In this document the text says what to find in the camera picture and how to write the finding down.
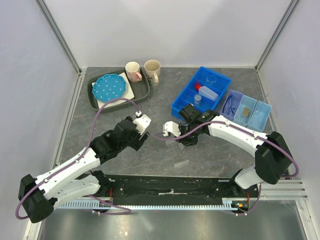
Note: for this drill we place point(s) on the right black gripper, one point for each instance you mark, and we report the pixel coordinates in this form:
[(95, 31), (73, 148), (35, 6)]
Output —
[(188, 142)]

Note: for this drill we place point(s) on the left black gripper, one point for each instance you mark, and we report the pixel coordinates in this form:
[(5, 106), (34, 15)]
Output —
[(138, 143)]

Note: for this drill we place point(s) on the clear test tube rack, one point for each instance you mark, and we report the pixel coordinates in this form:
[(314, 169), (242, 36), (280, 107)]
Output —
[(177, 153)]

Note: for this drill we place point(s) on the small glass stoppered bottle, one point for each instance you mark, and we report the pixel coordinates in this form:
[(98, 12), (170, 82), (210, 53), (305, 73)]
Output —
[(197, 99)]

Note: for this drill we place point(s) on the red cap wash bottle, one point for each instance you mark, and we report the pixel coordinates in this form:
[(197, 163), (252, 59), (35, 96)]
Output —
[(206, 92)]

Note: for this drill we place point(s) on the blue safety glasses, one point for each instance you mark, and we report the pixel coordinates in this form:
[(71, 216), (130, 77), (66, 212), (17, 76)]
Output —
[(228, 107)]

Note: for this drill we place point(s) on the clear glass beaker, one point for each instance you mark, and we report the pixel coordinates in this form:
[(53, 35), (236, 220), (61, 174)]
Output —
[(211, 80)]

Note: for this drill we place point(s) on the tan bottle brush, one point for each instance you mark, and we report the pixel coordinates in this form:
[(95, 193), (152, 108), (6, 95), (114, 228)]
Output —
[(245, 112)]

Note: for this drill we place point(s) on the clear glass pipette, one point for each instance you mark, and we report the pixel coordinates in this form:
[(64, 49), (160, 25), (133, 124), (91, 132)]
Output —
[(257, 118)]

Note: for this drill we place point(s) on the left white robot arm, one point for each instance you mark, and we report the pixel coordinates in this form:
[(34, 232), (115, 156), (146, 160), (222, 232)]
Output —
[(40, 196)]

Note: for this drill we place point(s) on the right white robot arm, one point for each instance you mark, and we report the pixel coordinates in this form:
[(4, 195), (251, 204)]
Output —
[(272, 156)]

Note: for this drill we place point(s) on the blue compartment bin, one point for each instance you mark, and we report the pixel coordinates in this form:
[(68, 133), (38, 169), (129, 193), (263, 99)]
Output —
[(186, 96)]

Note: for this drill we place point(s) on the grey serving tray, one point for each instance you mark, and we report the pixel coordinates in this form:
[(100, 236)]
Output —
[(139, 90)]

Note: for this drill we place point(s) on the blue polka dot plate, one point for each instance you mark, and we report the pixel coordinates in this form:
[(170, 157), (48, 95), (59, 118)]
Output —
[(109, 87)]

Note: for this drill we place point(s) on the pink mug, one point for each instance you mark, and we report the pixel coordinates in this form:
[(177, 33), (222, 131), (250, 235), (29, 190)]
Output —
[(133, 72)]

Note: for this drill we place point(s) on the lavender divider box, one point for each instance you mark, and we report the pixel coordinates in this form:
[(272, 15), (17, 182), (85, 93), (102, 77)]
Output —
[(241, 101)]

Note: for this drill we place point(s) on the beige floral mug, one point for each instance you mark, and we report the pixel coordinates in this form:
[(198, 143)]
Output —
[(152, 69)]

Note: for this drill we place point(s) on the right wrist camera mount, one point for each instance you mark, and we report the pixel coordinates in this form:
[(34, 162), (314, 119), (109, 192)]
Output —
[(192, 117)]

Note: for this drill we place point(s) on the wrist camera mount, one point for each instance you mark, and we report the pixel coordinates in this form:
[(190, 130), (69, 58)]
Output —
[(192, 117), (142, 122)]

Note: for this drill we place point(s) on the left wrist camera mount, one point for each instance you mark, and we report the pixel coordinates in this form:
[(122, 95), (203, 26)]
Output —
[(142, 122)]

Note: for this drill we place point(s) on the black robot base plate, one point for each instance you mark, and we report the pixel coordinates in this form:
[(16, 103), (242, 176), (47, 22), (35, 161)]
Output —
[(162, 190)]

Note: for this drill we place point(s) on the slotted cable duct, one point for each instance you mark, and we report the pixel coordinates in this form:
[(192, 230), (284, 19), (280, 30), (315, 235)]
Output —
[(92, 204)]

